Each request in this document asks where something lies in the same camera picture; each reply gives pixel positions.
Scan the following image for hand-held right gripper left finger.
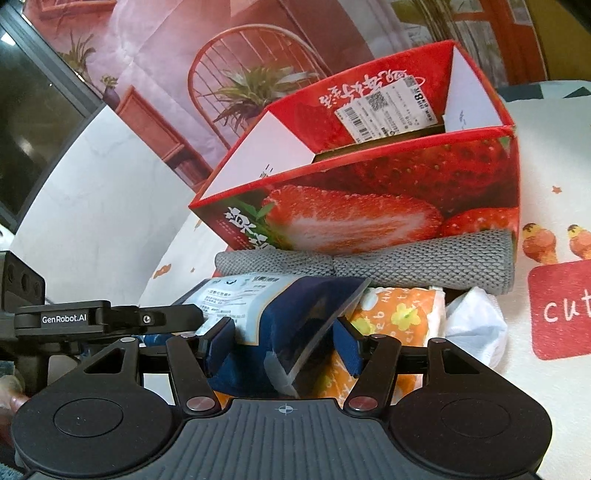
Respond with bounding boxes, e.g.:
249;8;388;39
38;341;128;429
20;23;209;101
83;318;237;414

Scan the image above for dark window with black frame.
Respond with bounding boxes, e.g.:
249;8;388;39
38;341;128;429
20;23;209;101
0;9;108;234

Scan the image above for red strawberry print cardboard box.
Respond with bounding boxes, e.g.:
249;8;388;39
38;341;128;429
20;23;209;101
188;40;522;254

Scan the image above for white crumpled cloth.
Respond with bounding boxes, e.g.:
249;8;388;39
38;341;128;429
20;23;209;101
444;286;508;371

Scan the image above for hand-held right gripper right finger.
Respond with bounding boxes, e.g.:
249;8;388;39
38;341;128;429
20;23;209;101
332;318;467;414

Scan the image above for grey knitted cloth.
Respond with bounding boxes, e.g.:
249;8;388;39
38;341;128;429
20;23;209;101
214;229;517;296

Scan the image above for wall poster of room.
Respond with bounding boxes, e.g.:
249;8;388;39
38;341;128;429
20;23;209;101
28;0;550;192

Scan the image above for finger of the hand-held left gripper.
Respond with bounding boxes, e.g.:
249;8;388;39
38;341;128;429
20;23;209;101
110;304;205;334

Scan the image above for navy and white plastic packet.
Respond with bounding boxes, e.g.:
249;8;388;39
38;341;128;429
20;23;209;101
139;274;372;400

